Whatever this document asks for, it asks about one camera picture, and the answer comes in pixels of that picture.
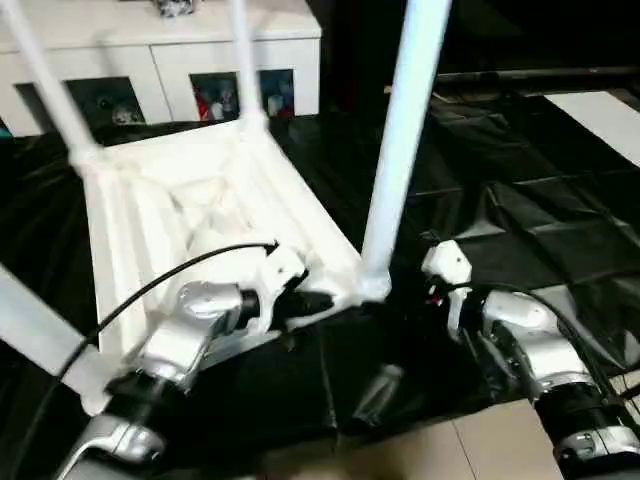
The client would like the white plastic table top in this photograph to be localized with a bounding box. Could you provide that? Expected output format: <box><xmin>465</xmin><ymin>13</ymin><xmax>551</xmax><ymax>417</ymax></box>
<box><xmin>76</xmin><ymin>116</ymin><xmax>393</xmax><ymax>417</ymax></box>

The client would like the black plastic mat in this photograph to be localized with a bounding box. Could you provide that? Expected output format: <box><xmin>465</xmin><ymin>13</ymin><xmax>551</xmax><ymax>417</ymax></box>
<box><xmin>0</xmin><ymin>92</ymin><xmax>640</xmax><ymax>461</ymax></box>

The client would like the red bottle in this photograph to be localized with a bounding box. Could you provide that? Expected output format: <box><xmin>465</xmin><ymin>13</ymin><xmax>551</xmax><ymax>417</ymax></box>
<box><xmin>195</xmin><ymin>85</ymin><xmax>217</xmax><ymax>120</ymax></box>

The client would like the white flat board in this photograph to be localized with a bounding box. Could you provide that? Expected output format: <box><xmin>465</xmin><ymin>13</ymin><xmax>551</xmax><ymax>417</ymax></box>
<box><xmin>545</xmin><ymin>92</ymin><xmax>640</xmax><ymax>167</ymax></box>

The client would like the white cabinet with glass doors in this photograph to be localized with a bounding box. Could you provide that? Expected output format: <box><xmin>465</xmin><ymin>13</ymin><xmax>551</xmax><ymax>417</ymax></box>
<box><xmin>0</xmin><ymin>0</ymin><xmax>323</xmax><ymax>133</ymax></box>

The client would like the small dark grey bundle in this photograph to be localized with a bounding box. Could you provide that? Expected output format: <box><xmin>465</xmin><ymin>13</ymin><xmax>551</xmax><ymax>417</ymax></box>
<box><xmin>155</xmin><ymin>0</ymin><xmax>197</xmax><ymax>18</ymax></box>

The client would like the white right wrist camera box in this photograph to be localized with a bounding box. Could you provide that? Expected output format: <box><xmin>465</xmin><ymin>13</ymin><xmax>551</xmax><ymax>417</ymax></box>
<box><xmin>420</xmin><ymin>240</ymin><xmax>474</xmax><ymax>337</ymax></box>

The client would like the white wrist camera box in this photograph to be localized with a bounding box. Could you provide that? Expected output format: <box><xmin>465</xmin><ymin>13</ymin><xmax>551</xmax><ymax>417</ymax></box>
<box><xmin>243</xmin><ymin>244</ymin><xmax>310</xmax><ymax>333</ymax></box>
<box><xmin>420</xmin><ymin>240</ymin><xmax>474</xmax><ymax>337</ymax></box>

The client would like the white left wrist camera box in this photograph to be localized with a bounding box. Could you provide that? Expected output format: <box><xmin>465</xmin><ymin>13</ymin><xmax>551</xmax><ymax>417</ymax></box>
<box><xmin>243</xmin><ymin>244</ymin><xmax>310</xmax><ymax>333</ymax></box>

